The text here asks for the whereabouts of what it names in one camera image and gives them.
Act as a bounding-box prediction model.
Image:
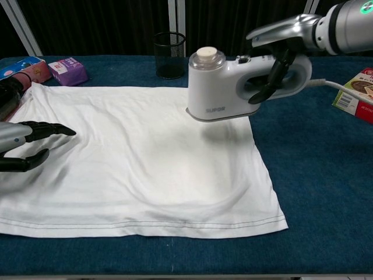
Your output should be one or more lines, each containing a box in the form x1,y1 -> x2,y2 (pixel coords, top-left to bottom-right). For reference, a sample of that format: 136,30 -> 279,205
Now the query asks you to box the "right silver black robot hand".
245,13 -> 322,104

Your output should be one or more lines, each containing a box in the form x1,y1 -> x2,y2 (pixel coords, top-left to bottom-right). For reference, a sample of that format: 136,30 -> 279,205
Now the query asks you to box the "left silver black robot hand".
0,120 -> 78,173

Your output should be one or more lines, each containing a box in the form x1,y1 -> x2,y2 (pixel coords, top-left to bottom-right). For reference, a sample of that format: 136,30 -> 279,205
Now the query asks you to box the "white handheld device with cord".
185,46 -> 314,123

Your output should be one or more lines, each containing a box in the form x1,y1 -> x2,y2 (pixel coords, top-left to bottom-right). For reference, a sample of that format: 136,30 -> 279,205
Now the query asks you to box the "white shirt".
0,82 -> 290,238

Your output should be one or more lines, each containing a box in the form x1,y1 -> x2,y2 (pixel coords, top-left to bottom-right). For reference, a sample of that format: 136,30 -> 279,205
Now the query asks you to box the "dark plastic bottle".
0,76 -> 26,122

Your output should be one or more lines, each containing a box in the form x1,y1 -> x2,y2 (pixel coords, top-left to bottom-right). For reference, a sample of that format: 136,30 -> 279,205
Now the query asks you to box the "maroon snack package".
13,62 -> 54,89

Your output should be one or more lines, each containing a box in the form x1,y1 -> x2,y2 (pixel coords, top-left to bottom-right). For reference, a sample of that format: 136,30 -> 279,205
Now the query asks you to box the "blue biscuit package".
0,56 -> 47,82

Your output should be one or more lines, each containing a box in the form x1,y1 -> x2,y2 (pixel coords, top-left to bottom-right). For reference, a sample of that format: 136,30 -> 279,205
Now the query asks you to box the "purple small carton box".
47,57 -> 89,87

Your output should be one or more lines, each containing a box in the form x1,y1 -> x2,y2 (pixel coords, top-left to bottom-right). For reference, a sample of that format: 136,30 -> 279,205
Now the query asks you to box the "red green food box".
332,67 -> 373,125

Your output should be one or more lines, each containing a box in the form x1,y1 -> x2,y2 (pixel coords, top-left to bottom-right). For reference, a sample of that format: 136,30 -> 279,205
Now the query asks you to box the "black mesh pen cup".
153,31 -> 187,80

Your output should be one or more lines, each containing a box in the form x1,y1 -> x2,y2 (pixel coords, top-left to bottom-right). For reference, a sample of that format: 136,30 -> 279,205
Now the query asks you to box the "black pleated curtain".
0,0 -> 339,58

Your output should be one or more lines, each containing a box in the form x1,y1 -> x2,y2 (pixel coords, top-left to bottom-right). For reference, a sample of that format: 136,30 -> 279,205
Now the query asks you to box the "blue felt table mat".
0,54 -> 373,278

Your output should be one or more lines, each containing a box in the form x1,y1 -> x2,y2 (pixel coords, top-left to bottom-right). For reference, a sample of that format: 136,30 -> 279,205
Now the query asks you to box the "grey aluminium frame post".
0,0 -> 44,57
304,0 -> 321,16
167,0 -> 187,57

